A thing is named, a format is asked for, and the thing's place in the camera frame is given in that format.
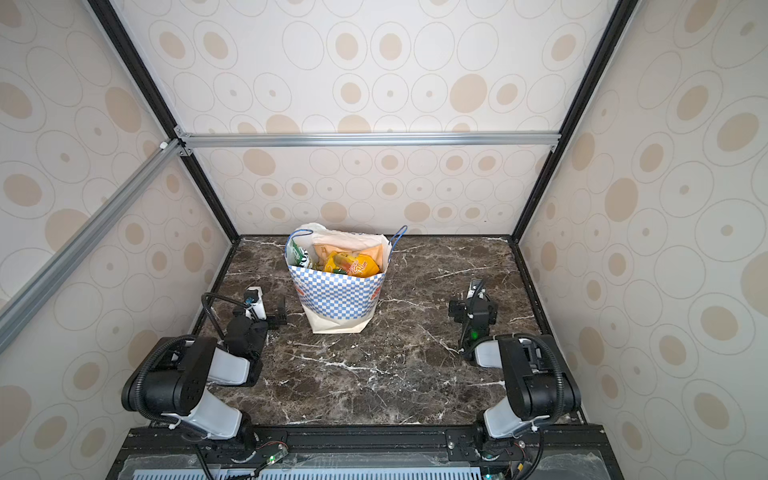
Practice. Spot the yellow orange snack bag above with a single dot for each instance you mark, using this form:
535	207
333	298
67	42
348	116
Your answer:
357	265

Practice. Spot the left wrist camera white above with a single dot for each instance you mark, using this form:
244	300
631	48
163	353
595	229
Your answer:
253	299

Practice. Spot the green snack pack in bag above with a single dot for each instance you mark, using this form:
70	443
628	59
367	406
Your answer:
298	256

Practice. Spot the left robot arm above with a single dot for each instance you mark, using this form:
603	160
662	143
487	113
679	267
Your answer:
170	385

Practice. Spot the brown kraft snack pouch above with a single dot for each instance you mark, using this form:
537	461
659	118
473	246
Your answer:
327	242

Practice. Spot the black frame post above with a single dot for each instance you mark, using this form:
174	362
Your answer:
616	26
107	17

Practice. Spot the horizontal aluminium back rail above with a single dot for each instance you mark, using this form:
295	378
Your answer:
270	143

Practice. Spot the black frame post left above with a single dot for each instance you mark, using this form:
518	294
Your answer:
107	17

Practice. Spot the blue checkered paper bag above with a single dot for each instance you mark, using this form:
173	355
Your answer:
336	304

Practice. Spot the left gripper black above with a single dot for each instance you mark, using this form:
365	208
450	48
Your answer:
271	318

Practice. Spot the aluminium left side rail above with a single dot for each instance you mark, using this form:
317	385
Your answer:
28	301

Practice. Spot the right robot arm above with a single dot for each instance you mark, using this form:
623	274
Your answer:
539	386

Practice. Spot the black frame post right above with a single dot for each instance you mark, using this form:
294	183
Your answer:
616	26

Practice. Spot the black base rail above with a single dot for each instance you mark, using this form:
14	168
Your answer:
368	452

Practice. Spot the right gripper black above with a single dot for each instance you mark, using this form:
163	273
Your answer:
474	306

